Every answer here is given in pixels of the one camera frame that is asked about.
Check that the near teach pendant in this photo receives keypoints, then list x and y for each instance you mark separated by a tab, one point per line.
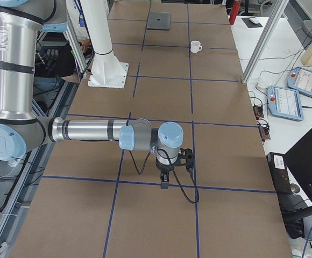
285	103

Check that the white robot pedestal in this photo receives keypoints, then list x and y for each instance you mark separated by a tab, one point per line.
106	71

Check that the teach pendant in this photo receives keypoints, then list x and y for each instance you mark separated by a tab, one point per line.
301	79
285	103

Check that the near orange black adapter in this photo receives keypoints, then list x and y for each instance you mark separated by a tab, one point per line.
264	130

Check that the red water bottle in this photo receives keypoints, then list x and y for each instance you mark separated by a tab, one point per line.
234	11

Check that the black computer box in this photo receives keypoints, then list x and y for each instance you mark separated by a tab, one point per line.
279	173

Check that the grey closed laptop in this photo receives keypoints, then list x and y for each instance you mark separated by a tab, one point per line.
158	21

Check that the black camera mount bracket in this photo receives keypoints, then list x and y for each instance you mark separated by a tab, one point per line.
185	158

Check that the person in white shirt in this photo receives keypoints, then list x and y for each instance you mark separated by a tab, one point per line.
76	18

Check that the white ceramic mug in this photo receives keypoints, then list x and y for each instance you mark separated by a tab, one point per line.
195	46

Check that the orange black adapter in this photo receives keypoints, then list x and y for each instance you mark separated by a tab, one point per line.
264	130
258	111

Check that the white computer mouse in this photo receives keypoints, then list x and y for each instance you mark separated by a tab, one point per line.
254	20

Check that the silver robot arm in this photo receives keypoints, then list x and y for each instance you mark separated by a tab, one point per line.
22	131

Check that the far orange black adapter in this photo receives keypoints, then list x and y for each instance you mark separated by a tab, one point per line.
258	111

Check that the black mouse pad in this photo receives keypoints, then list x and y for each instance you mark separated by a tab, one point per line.
249	24

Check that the aluminium frame post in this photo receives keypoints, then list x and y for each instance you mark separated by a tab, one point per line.
264	38

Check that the far teach pendant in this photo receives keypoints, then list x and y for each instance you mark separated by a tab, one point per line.
301	79

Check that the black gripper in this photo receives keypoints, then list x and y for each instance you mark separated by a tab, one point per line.
164	169

